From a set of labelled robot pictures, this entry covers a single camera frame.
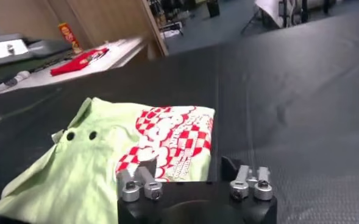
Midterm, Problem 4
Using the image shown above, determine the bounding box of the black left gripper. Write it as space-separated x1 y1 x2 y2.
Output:
0 53 64 132

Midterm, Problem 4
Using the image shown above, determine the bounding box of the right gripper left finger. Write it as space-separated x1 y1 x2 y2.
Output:
116 158 163 203

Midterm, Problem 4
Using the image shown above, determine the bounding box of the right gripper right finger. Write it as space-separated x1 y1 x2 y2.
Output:
221 156 274 201

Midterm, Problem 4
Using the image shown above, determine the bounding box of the light green printed t-shirt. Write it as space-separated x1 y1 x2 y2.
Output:
0 97 216 224

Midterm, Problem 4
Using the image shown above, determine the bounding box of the black table cover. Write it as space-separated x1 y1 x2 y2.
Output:
0 7 359 224

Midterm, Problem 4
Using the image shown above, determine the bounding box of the folded red t-shirt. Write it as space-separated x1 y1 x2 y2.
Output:
50 47 110 77

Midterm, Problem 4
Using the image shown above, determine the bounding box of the red chips can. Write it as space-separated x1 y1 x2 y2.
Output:
58 23 83 55

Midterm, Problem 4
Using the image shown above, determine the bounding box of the white side table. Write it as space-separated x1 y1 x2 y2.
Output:
0 38 149 98

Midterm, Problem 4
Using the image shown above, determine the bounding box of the wooden folding screen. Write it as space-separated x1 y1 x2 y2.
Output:
0 0 169 58

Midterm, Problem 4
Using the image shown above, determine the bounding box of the white reflector board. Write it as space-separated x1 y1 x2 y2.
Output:
254 0 285 28

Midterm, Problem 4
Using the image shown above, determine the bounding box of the black trash bin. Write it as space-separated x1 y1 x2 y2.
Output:
205 0 221 18

